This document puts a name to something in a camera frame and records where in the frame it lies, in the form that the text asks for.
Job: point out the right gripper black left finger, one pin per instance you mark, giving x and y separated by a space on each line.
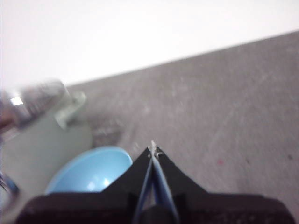
130 177

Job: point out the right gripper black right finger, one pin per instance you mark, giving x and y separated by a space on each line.
177 179

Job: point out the glass lid with green knob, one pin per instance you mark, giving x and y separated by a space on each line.
35 102

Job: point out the pale green electric steamer pot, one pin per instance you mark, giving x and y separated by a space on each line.
35 151

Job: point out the blue ribbed bowl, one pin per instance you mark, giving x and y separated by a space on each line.
93 170

